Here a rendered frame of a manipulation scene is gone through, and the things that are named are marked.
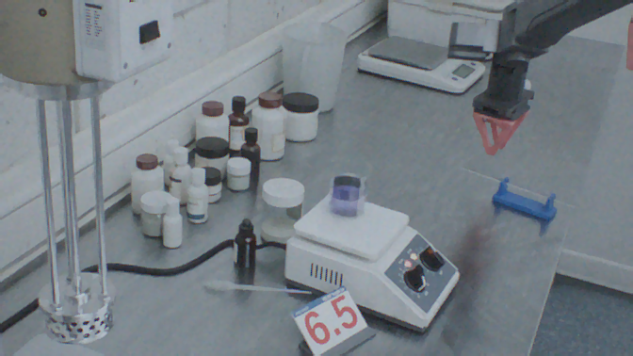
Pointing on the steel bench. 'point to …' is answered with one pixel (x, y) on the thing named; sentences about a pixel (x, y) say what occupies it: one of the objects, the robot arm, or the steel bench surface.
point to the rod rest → (524, 203)
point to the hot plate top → (353, 229)
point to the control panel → (437, 283)
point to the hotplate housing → (359, 278)
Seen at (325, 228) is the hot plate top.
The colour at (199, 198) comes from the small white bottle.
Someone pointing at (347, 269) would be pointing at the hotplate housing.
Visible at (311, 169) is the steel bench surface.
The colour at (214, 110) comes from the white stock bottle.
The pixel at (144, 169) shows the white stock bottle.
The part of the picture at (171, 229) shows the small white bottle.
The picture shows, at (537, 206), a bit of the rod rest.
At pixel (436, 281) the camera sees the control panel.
